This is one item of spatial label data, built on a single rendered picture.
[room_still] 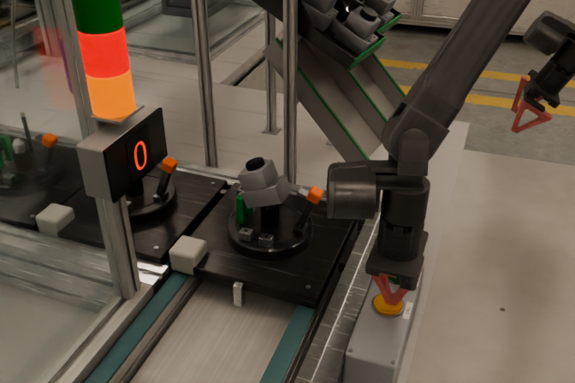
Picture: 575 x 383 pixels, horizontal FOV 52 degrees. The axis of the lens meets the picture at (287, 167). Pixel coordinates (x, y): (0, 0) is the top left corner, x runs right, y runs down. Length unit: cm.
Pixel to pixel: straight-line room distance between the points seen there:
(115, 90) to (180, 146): 78
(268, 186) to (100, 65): 34
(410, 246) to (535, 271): 43
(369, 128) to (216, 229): 39
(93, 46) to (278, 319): 47
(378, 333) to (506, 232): 48
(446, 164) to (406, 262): 66
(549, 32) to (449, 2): 366
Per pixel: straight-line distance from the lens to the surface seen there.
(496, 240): 120
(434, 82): 72
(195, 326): 91
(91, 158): 70
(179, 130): 154
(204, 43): 109
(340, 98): 117
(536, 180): 142
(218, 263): 92
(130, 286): 89
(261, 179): 90
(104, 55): 68
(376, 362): 80
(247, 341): 88
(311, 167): 136
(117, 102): 70
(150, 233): 100
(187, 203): 106
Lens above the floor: 157
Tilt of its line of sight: 31 degrees down
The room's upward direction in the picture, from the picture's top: straight up
